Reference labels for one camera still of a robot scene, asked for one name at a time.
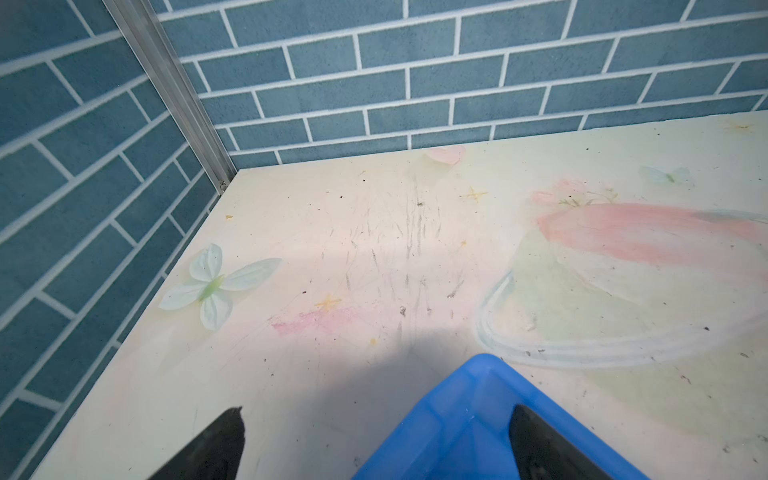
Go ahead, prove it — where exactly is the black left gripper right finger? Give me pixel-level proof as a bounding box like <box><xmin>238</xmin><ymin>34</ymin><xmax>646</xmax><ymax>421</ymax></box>
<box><xmin>508</xmin><ymin>404</ymin><xmax>610</xmax><ymax>480</ymax></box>

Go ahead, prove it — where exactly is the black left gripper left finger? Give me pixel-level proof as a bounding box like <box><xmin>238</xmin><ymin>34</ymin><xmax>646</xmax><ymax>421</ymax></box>
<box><xmin>150</xmin><ymin>407</ymin><xmax>245</xmax><ymax>480</ymax></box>

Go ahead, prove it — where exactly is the blue plastic bin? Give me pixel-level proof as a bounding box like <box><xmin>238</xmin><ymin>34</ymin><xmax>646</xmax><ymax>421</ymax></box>
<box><xmin>355</xmin><ymin>354</ymin><xmax>644</xmax><ymax>479</ymax></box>

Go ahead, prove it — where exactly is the aluminium corner post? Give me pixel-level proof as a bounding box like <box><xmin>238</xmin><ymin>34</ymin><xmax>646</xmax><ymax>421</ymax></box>
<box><xmin>104</xmin><ymin>0</ymin><xmax>236</xmax><ymax>194</ymax></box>

